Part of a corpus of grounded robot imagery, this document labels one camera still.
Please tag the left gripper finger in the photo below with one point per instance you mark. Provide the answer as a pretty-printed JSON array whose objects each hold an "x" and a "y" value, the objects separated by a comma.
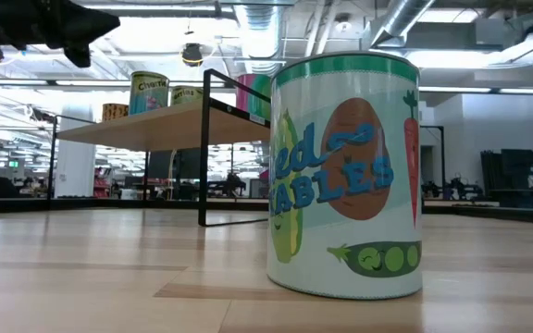
[
  {"x": 86, "y": 33},
  {"x": 86, "y": 14}
]

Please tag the spicy black beans can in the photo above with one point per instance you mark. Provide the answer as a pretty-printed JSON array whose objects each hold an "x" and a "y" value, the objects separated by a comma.
[{"x": 115, "y": 112}]

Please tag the cherries label can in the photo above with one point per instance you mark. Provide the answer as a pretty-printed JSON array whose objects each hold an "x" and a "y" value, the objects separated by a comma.
[{"x": 148, "y": 94}]

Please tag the berries label can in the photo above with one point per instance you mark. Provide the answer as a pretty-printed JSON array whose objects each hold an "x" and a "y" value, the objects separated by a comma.
[{"x": 187, "y": 94}]

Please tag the pink and teal label can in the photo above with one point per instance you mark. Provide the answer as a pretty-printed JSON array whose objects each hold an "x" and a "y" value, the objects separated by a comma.
[{"x": 253, "y": 104}]

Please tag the black background robot arm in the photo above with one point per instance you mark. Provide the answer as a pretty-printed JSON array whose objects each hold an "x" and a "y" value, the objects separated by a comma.
[{"x": 456, "y": 187}]

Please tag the white building pillar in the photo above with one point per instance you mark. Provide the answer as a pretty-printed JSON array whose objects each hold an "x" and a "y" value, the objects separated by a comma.
[{"x": 74, "y": 171}]

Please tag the mixed vegetables label can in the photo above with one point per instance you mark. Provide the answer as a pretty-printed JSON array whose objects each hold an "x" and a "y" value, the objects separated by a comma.
[{"x": 345, "y": 185}]

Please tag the black equipment rack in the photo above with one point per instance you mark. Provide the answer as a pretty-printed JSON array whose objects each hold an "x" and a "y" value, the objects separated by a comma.
[{"x": 511, "y": 171}]

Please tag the wooden shelf black metal frame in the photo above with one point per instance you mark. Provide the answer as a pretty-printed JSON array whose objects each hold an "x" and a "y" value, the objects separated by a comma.
[{"x": 164, "y": 127}]

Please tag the black metal table frame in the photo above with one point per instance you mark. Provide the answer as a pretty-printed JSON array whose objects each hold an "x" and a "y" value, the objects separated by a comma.
[{"x": 109, "y": 203}]

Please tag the corrugated silver ceiling duct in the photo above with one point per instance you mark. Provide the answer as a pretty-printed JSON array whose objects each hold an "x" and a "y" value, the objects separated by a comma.
[{"x": 259, "y": 37}]

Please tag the smooth silver ceiling duct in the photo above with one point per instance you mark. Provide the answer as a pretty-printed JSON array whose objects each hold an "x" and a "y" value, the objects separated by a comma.
[{"x": 396, "y": 20}]

